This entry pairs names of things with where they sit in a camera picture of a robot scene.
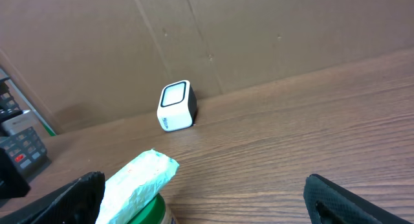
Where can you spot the white barcode scanner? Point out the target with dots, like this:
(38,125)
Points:
(177,106)

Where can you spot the green lid jar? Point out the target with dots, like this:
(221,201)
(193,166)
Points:
(155,212)

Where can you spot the grey plastic mesh basket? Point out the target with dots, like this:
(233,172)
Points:
(19,138)

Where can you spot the teal wet wipes pack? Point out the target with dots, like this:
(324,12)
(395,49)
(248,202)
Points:
(130,189)

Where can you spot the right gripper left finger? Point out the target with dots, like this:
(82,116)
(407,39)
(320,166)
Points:
(77,202)

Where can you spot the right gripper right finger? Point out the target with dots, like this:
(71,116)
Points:
(327,202)

